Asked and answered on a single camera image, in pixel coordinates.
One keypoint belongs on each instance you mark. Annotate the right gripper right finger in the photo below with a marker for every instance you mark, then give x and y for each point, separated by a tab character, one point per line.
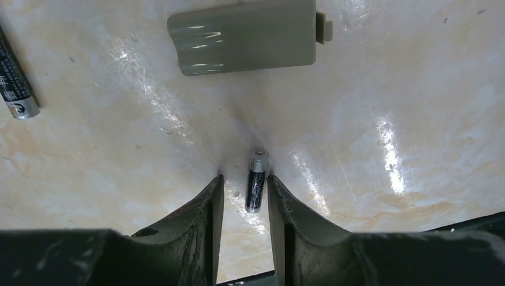
311	250

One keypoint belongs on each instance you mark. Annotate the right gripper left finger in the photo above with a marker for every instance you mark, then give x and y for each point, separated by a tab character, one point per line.
179	249

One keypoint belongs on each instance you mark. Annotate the battery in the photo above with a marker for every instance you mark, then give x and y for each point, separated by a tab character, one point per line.
257	175
15	87

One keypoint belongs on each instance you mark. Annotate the grey battery compartment cover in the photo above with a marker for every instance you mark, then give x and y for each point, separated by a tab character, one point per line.
245	37

